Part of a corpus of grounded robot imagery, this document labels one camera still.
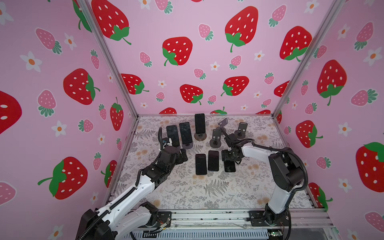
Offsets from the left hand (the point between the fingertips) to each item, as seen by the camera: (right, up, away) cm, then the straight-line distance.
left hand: (179, 151), depth 81 cm
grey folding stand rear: (+28, +16, +26) cm, 42 cm away
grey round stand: (+3, 0, +23) cm, 23 cm away
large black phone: (-6, +9, +14) cm, 17 cm away
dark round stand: (+23, +3, +23) cm, 33 cm away
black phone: (+2, +9, +15) cm, 17 cm away
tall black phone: (+12, +16, +17) cm, 26 cm away
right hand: (+29, -7, +16) cm, 34 cm away
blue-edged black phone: (+20, -8, +15) cm, 26 cm away
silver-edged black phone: (+31, -13, +17) cm, 38 cm away
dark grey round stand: (+42, +9, +27) cm, 51 cm away
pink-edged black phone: (+12, -13, +10) cm, 20 cm away
